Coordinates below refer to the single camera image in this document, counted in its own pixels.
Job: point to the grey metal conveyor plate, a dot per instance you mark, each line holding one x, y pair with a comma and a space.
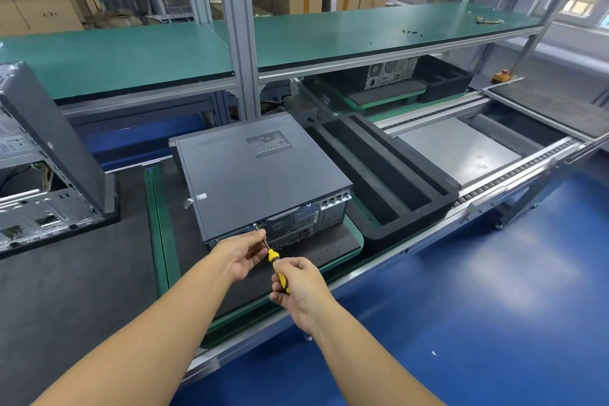
457, 149

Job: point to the person's right hand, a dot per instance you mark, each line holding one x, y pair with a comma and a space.
303, 292

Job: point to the person's left hand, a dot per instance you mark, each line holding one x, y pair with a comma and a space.
236, 256

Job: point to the thick aluminium frame post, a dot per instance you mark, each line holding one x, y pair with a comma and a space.
238, 39

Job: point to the person's left forearm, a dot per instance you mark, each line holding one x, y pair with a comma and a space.
133, 353

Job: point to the dark grey computer case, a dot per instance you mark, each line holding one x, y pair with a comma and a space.
257, 172

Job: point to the black divided foam tray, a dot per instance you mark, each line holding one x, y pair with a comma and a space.
419, 220

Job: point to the blue plastic crate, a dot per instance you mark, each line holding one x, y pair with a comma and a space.
143, 139

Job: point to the long green workbench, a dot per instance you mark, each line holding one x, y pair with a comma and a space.
362, 35

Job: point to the scattered small black screws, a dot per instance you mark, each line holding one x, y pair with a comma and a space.
411, 32

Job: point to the slim aluminium frame post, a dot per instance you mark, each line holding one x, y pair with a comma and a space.
547, 6

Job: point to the brown cardboard box black print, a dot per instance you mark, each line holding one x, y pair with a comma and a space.
43, 13

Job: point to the green pallet dark mat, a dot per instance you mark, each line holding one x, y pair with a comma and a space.
385, 94

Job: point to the distant computer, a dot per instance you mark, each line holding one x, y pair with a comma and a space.
390, 73

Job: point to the yellow push button box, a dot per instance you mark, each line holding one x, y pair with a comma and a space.
501, 76

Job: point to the small yellowish hand tool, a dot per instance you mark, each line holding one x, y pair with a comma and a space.
489, 19

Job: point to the silver computer case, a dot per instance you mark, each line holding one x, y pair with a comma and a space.
52, 134

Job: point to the person's right forearm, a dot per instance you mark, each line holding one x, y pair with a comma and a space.
371, 368

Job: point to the aluminium conveyor frame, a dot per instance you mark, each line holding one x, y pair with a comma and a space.
381, 266

